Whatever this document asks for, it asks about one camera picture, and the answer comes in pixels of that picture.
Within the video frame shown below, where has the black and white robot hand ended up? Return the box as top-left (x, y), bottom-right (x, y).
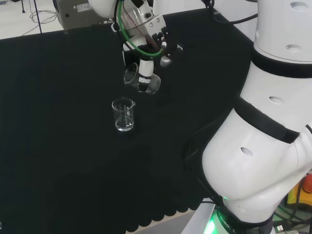
top-left (121, 34), bottom-right (184, 95)

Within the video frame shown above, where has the small clear glass beaker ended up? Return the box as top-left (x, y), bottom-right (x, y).
top-left (123, 62), bottom-right (162, 95)

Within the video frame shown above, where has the clear glass beaker with markings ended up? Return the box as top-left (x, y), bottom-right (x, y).
top-left (111, 97), bottom-right (136, 133)

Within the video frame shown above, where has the grey metal box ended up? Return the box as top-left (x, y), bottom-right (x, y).
top-left (52, 0), bottom-right (115, 34)

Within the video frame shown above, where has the black bench cloth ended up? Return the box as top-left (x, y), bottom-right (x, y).
top-left (0, 7), bottom-right (255, 233)

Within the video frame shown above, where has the black tripod leg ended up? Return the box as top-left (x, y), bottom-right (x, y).
top-left (33, 0), bottom-right (43, 34)

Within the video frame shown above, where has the yellow stop button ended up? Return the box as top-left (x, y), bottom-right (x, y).
top-left (287, 172), bottom-right (312, 211)

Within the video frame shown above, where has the green cable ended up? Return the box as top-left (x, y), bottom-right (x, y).
top-left (114, 0), bottom-right (164, 58)

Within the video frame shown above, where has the thin grey floor cable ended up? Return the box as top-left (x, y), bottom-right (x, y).
top-left (22, 0), bottom-right (60, 35)

